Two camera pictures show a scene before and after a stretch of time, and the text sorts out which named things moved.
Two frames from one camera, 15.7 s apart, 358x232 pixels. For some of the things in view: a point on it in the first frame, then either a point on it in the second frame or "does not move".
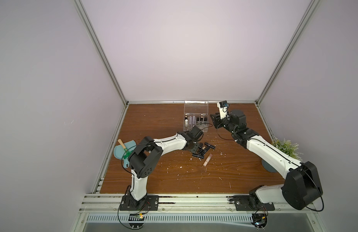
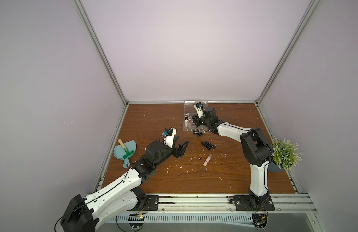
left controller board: x=136 y=221 does not move
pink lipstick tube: x=207 y=160 does not move
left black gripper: x=195 y=150 → x=177 y=152
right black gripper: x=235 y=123 → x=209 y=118
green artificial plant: x=288 y=148 does not move
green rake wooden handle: x=127 y=152 does not move
